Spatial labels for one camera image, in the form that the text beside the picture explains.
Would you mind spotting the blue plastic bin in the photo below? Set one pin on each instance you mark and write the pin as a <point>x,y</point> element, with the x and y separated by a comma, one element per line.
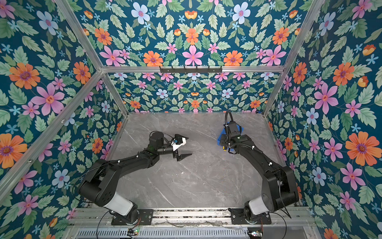
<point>221,141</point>

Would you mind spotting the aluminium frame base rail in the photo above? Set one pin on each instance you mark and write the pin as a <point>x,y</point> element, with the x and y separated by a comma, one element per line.
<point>195,217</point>

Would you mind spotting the white slotted cable duct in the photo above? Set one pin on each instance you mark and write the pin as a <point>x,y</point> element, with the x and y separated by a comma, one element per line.
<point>162,233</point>

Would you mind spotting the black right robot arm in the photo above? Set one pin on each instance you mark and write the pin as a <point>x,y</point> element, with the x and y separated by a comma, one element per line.
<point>279,188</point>

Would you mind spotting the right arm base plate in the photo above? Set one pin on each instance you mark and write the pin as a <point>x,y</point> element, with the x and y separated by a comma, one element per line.
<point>243,216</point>

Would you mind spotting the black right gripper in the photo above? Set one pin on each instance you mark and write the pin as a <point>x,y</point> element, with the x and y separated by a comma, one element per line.
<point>223,137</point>

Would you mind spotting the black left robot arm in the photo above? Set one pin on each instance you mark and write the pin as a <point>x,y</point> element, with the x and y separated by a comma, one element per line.
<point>100,182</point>

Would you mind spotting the black wall hook rail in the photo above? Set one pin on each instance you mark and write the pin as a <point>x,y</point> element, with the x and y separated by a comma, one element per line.
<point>186,70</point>

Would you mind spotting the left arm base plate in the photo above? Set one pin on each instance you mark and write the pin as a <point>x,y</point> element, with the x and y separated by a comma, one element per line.
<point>134,217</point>

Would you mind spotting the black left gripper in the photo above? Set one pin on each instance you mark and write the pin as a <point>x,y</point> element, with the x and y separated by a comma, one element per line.
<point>180,157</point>

